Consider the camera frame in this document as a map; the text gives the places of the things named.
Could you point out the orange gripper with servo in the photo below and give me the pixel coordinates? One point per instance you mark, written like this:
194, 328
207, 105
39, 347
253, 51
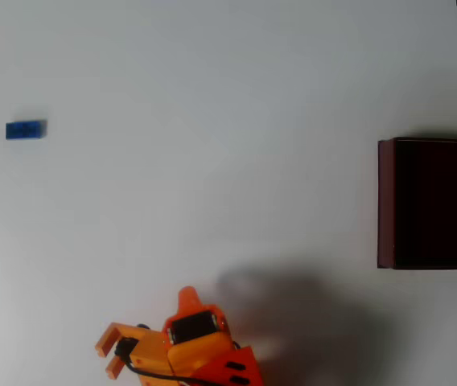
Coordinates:
193, 330

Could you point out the small blue block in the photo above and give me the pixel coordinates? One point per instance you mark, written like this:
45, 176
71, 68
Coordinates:
25, 130

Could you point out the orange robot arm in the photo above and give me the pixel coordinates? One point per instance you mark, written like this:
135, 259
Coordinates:
220, 376

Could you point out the dark red box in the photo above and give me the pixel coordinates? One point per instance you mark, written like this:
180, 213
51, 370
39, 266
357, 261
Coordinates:
433, 205

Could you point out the light orange camera mount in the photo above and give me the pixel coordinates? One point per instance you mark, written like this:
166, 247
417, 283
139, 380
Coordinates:
150, 347

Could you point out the small black gripper camera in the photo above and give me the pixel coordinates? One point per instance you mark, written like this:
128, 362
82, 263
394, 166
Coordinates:
126, 347

